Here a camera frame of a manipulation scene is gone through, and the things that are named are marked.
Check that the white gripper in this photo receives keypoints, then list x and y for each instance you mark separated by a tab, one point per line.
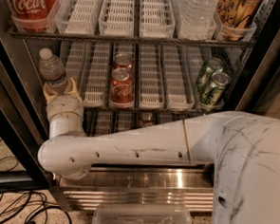
65	107

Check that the clear water bottle shelf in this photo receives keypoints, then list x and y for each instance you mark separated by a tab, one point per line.
197	19
53	71

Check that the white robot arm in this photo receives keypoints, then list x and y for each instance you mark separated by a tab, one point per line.
243	148

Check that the black fridge door left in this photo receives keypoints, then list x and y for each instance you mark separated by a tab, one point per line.
19	132

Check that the large red Coca-Cola bottle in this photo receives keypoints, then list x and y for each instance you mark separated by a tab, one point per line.
33	15

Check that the clear water bottle top shelf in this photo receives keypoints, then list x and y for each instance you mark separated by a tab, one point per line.
197	19

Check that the steel fridge base grille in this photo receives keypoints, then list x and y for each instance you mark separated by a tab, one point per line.
183	186

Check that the glass fridge door right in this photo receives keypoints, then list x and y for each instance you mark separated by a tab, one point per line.
258	87

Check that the front red Coca-Cola can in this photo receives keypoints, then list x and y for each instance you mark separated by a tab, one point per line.
121	88

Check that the red coca-cola can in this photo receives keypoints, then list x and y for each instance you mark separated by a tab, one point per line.
121	88
123	60

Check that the rear red Coca-Cola can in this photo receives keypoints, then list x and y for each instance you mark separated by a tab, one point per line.
123	60

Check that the rear orange soda can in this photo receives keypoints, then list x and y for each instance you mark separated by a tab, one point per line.
146	119

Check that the clear plastic bin on floor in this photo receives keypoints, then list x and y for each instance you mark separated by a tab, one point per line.
141	214

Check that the rear green soda can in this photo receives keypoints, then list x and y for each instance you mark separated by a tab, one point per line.
210	66

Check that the green soda can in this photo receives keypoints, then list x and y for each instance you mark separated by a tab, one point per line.
214	89
210	66

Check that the front green soda can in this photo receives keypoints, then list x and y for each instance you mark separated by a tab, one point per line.
214	89

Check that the middle wire shelf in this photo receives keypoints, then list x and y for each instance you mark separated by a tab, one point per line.
191	113

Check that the wire shelf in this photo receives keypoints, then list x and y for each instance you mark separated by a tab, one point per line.
130	40
191	113

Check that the top wire shelf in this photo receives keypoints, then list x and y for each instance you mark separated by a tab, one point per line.
130	40

